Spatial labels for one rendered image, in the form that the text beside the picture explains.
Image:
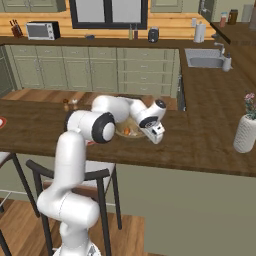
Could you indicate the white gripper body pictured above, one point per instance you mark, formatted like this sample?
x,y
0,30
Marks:
x,y
156,135

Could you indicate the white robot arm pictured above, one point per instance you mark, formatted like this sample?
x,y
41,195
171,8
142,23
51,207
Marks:
x,y
71,156

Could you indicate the tan bowl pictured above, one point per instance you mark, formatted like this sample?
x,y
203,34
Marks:
x,y
137,134

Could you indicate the small dark bowl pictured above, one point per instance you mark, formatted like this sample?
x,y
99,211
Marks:
x,y
90,36

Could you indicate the white food piece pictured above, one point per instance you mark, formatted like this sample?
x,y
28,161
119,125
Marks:
x,y
133,133

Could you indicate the orange food piece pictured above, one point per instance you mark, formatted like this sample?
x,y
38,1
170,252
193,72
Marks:
x,y
126,131

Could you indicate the dark appliance front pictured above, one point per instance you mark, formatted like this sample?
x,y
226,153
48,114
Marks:
x,y
181,93

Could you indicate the red plate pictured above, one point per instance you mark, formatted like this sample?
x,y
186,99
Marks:
x,y
90,143
1,122

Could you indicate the black bar stool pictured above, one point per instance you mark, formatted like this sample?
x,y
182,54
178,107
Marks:
x,y
103,186
16,173

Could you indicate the green base cupboards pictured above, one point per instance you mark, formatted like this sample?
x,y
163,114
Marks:
x,y
100,70

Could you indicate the small white shaker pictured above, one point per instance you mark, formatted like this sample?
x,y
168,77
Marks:
x,y
75,103

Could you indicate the white vase with flowers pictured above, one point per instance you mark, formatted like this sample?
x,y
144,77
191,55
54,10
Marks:
x,y
246,131

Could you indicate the steel sink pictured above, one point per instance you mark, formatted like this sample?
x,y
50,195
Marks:
x,y
203,58

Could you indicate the small brown shaker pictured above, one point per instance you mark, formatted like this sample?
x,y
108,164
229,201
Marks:
x,y
66,105

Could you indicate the black toaster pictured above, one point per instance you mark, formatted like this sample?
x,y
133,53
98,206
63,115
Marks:
x,y
153,35

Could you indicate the white soap dispenser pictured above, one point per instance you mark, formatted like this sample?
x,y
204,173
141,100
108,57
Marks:
x,y
227,63

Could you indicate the dark brown bottle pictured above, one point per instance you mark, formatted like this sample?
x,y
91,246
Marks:
x,y
136,32

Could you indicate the green bottle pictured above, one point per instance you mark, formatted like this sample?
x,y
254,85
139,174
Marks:
x,y
130,33

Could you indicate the steel tap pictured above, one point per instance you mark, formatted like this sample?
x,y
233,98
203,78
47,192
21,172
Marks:
x,y
220,46

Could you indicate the small glass cup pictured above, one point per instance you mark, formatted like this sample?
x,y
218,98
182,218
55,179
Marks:
x,y
194,22

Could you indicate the black framed window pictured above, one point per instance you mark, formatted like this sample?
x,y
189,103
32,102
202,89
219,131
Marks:
x,y
108,13

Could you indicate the jar with blue lid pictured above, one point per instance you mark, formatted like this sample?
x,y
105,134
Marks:
x,y
223,20

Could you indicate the dark brown jar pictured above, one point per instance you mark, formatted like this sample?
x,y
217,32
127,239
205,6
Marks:
x,y
233,17

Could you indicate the grey canister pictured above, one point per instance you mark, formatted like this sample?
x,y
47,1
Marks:
x,y
248,13

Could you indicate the silver toaster oven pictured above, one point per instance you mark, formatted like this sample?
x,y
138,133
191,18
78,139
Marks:
x,y
41,30

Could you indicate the dark dishwasher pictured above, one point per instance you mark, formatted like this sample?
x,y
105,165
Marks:
x,y
5,71

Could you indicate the brown knife block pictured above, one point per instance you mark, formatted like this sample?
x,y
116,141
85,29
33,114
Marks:
x,y
16,30

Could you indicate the green wall cupboard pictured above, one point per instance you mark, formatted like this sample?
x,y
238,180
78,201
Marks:
x,y
166,5

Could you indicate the green wall cupboards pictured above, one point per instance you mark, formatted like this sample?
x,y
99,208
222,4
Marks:
x,y
33,5

